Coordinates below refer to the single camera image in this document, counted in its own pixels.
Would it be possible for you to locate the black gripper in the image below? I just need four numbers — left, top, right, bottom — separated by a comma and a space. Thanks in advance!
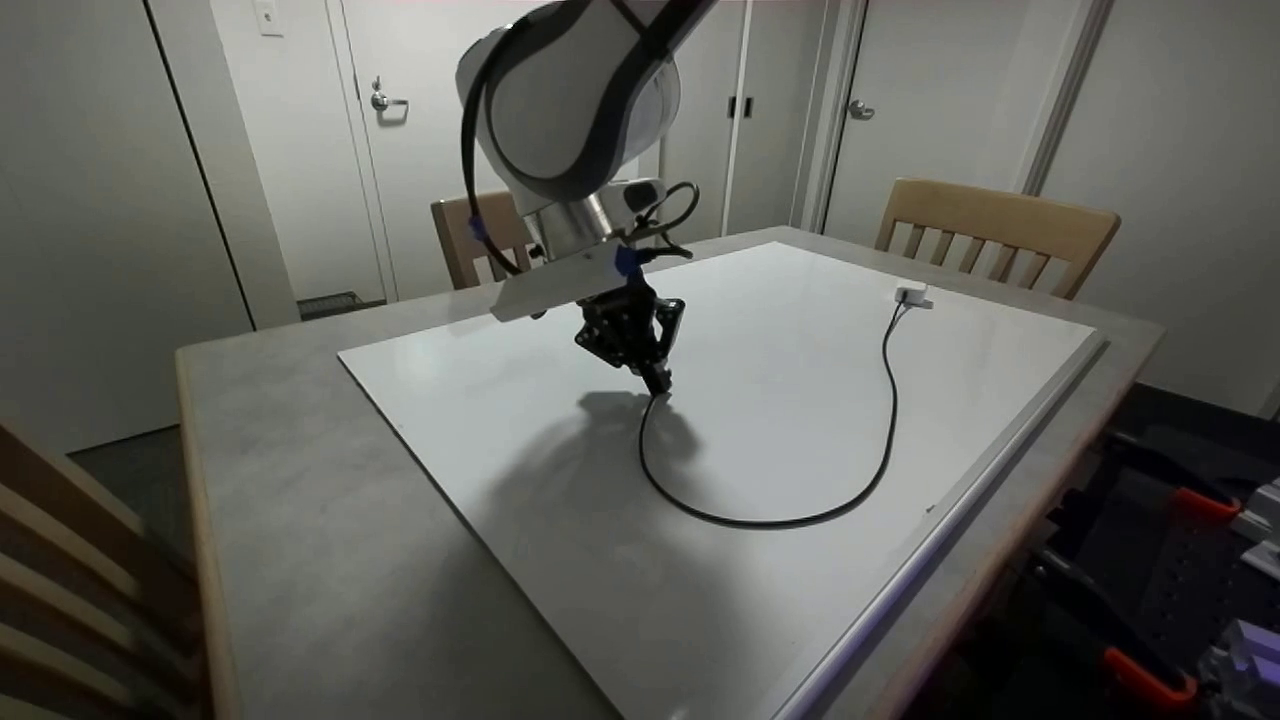
573, 283, 692, 406

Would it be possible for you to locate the black charger cable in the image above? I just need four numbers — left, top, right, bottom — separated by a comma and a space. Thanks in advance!
636, 302, 914, 533

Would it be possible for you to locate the white closet door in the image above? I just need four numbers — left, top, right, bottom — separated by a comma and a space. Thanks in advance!
660, 0, 735, 252
728, 0, 827, 241

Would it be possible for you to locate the wooden slat-back chair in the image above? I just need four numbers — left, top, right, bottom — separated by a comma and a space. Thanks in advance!
872, 177, 1125, 305
0, 419, 213, 720
428, 189, 540, 292

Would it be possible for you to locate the white door with lever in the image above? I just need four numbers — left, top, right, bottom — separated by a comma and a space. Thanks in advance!
326, 0, 573, 305

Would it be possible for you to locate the white door with knob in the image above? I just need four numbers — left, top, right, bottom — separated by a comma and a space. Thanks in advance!
819, 0, 1076, 252

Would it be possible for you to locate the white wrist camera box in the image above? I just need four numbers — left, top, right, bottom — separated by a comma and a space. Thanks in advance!
484, 246, 634, 326

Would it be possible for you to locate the white whiteboard with aluminium rail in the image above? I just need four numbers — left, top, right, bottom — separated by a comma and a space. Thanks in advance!
331, 238, 1114, 720

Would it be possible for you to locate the silver lever door handle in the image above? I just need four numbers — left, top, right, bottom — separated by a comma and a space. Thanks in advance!
363, 78, 418, 133

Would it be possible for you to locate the orange handled black clamp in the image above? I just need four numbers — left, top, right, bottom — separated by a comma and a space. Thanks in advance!
1160, 478, 1258, 533
1093, 640, 1203, 712

